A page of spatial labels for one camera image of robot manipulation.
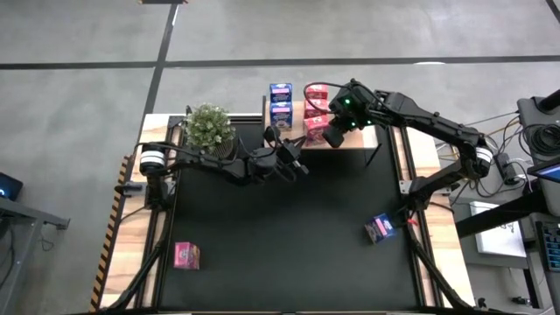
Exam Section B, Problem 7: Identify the black table frame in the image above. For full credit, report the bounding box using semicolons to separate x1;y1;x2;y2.
89;112;482;315

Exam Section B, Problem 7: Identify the grey side desk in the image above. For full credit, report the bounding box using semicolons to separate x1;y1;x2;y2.
0;195;71;315

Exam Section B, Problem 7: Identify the black beam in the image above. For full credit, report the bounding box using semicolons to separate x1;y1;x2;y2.
454;187;560;240

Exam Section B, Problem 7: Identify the green plant in striped pot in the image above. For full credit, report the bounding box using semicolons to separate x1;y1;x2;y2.
185;101;238;161

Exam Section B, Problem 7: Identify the yellow black hazard strip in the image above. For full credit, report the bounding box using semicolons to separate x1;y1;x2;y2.
88;153;133;313

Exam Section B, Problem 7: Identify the blue Frosted Flakes cereal box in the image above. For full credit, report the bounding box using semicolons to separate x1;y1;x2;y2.
269;101;294;131
363;212;397;245
269;82;294;104

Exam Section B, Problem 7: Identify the black power brick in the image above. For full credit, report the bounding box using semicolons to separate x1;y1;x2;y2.
493;151;520;186

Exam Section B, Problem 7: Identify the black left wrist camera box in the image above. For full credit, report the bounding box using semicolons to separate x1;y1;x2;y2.
263;125;283;146

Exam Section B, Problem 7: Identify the coil of black cable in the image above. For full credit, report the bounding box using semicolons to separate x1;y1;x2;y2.
521;123;560;159

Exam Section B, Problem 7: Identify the wooden shelf with black frame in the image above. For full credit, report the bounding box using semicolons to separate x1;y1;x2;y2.
261;94;382;169

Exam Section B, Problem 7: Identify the white board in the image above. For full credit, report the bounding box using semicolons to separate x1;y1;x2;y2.
469;200;528;259

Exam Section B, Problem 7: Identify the screen with blue display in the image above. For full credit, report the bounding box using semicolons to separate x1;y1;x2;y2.
527;157;560;186

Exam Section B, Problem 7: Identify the black device with blue light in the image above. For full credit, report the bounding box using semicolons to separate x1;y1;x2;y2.
0;171;25;202

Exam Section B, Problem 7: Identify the pink Raisin Bran cereal box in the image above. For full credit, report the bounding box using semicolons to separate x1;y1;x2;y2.
172;241;202;271

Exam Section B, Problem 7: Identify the dark equipment desk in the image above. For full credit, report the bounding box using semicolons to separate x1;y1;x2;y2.
515;89;560;315

